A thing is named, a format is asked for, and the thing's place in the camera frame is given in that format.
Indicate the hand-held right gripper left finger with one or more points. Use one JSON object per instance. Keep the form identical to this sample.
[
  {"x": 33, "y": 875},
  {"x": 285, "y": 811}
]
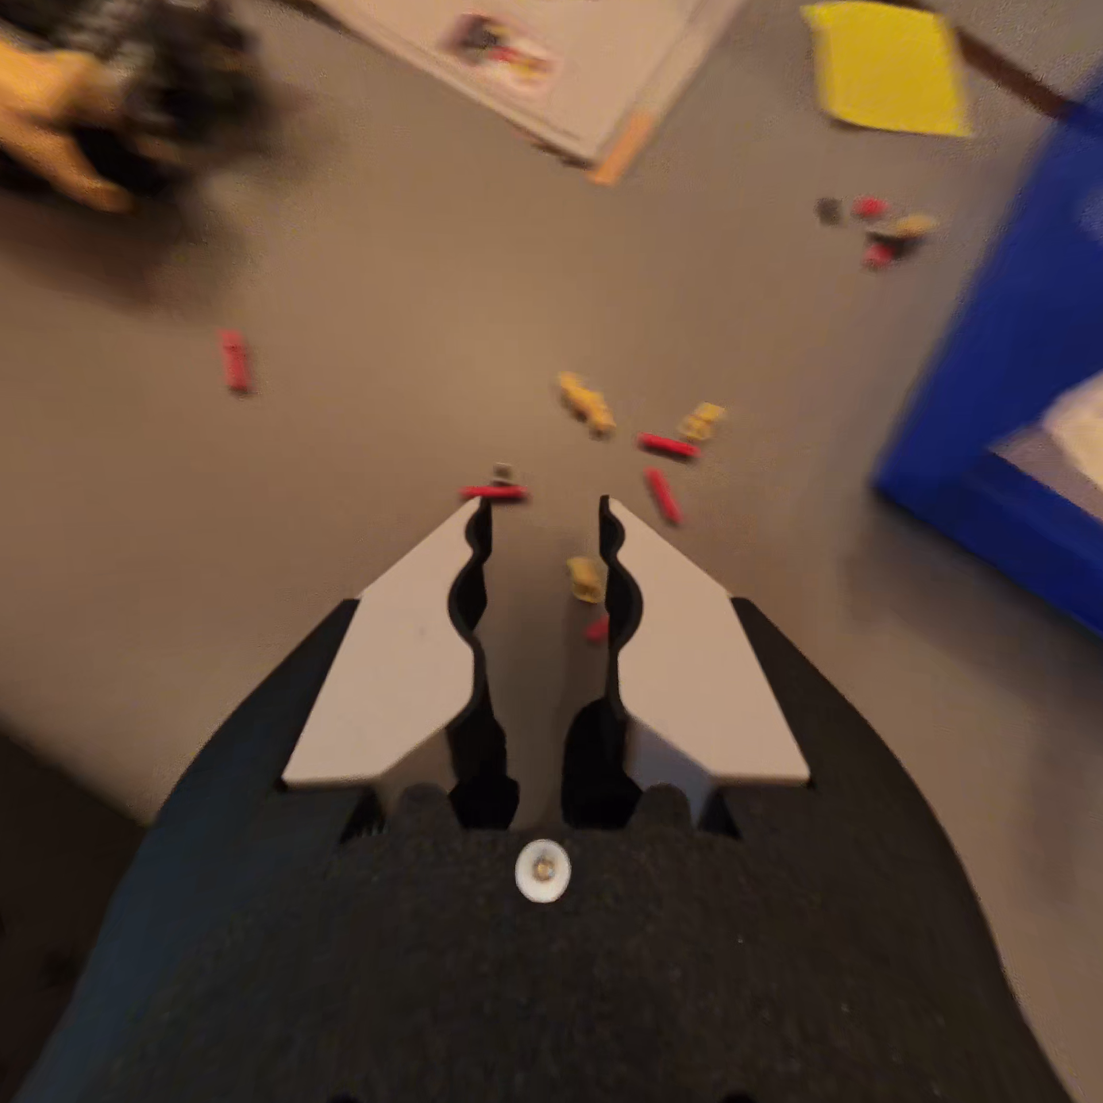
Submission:
[{"x": 388, "y": 690}]

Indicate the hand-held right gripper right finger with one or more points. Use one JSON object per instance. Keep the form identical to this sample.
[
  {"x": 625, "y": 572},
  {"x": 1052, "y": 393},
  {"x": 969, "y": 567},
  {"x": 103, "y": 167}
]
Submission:
[{"x": 707, "y": 690}]

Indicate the yellow brick toy car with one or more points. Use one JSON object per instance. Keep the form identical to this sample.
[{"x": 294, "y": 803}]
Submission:
[{"x": 104, "y": 104}]

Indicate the small grey bush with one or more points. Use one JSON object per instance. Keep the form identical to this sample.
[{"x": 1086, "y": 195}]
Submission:
[{"x": 502, "y": 473}]

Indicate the crumpled white paper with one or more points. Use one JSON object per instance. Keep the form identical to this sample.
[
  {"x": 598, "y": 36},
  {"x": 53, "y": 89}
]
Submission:
[{"x": 1069, "y": 448}]

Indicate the blue plastic bin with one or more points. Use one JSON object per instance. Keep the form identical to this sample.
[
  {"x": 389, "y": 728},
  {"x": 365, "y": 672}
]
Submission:
[{"x": 990, "y": 345}]

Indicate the small red pin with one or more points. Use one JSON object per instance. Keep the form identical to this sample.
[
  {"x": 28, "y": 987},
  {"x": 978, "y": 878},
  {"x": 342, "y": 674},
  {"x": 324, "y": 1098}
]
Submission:
[
  {"x": 871, "y": 208},
  {"x": 877, "y": 258}
]

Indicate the small yellow pin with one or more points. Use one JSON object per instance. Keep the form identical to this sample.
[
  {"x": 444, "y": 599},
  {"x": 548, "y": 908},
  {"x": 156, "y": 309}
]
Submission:
[{"x": 915, "y": 227}]

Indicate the open instruction booklet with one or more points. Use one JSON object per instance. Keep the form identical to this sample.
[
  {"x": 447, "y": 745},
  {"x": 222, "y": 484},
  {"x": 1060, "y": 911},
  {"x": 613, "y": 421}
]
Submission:
[{"x": 535, "y": 69}]

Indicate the yellow paper note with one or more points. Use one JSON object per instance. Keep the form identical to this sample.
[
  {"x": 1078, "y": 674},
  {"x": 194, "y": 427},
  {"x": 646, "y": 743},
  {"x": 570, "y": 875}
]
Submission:
[{"x": 888, "y": 69}]

